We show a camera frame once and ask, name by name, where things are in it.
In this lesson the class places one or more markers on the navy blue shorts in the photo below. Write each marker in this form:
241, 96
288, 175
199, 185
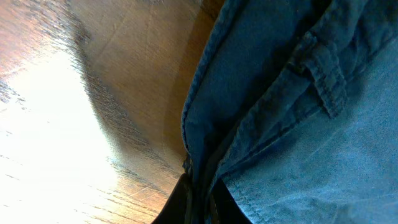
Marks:
294, 107

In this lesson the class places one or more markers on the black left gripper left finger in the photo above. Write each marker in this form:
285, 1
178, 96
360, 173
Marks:
178, 208

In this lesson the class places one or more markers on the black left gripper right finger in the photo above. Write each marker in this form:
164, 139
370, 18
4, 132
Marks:
223, 208

